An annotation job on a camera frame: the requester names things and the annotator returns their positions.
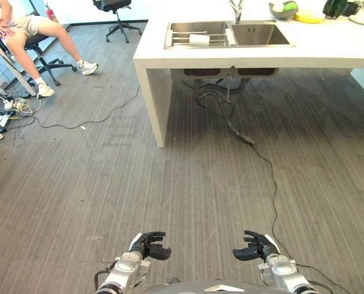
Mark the grey robot torso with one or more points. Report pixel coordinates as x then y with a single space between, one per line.
203 288

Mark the dark green object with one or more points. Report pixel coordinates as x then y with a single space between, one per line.
335 8

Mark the sink drain pipes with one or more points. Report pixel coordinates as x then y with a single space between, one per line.
218 85

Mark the red fire extinguisher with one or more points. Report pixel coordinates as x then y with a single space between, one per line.
49 13

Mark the black stool chair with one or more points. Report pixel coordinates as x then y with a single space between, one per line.
42 58

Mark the stainless steel double sink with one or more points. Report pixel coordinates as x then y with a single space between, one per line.
228 33

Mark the white dish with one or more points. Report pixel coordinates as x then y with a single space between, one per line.
199 40

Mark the chrome sink faucet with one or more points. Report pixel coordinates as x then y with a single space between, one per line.
236 10

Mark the yellow plate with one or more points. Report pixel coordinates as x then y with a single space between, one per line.
309 16

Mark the metal sink drying rack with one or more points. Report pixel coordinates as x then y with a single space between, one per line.
200 38

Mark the white cup and saucer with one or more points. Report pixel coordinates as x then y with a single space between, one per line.
363 16

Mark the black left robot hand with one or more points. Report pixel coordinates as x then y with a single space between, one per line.
145 245

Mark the white kitchen island counter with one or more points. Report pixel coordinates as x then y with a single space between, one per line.
261 46

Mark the black office chair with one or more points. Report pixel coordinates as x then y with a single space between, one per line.
119 18

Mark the person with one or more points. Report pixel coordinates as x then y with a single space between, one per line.
25 33

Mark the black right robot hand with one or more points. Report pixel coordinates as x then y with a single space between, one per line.
258 245

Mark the grey bowl with green fruit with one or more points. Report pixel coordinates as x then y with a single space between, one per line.
283 8

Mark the white desk with legs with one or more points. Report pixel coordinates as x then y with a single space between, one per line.
1 79

